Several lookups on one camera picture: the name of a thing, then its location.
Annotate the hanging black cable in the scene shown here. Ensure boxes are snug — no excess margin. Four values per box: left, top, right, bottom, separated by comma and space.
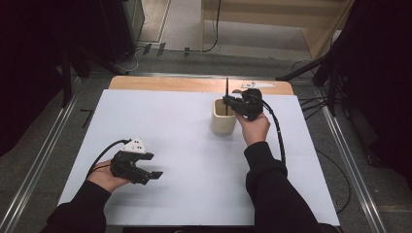
201, 0, 223, 53

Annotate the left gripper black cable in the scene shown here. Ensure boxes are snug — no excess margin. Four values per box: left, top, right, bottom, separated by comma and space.
86, 138, 132, 180

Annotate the white floor cable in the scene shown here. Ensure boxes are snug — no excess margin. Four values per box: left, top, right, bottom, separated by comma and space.
114, 45, 148, 75

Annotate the black curtain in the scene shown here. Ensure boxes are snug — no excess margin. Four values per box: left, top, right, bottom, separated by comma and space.
0, 0, 110, 158
334, 0, 412, 183

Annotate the person's right hand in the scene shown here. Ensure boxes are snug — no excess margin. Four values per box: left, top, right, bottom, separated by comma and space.
235, 111, 272, 148

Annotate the dark cabinet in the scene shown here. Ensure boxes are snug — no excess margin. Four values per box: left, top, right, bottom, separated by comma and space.
99, 0, 146, 64

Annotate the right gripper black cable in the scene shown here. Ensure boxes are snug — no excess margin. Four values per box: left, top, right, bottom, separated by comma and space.
255, 96, 288, 167

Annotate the thin black floor cable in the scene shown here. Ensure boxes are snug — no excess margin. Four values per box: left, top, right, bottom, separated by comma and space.
315, 149, 352, 215

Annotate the cream square cup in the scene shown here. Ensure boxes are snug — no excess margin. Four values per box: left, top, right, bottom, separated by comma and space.
210, 98, 239, 137

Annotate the metal floor rail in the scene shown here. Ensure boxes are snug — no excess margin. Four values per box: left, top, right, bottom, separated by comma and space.
0, 77, 83, 233
315, 86, 389, 233

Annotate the black cable bundle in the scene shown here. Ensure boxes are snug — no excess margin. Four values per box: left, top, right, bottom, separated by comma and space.
298, 94, 330, 121

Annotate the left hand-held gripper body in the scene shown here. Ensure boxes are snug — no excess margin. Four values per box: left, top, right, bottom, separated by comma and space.
109, 137, 154, 185

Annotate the black tripod stand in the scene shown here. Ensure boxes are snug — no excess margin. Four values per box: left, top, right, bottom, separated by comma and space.
275, 52, 345, 117

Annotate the light wooden shelf unit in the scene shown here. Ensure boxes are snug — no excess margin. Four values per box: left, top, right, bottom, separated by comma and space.
199, 0, 356, 61

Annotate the black pencil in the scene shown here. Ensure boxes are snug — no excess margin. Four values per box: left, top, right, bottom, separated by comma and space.
224, 77, 230, 117

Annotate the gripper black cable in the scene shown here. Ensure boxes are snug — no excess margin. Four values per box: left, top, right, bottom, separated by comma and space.
255, 96, 288, 167
86, 138, 132, 180

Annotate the person's left hand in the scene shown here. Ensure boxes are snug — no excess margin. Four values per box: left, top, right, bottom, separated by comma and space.
86, 159, 133, 194

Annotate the black metal stand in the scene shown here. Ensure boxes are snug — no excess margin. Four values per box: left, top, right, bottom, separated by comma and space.
60, 44, 130, 109

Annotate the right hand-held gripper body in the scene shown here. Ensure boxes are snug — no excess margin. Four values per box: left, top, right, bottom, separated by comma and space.
235, 81, 277, 122

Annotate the white table mat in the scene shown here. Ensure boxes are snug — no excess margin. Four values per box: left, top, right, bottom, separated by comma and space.
57, 88, 341, 227

